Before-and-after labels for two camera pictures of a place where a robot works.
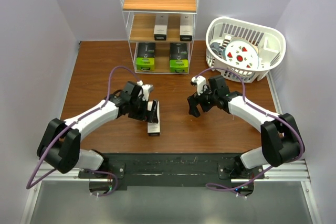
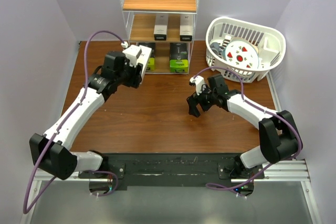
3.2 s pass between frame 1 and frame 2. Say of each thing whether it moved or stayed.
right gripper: stayed
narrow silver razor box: stayed
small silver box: moved
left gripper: moved
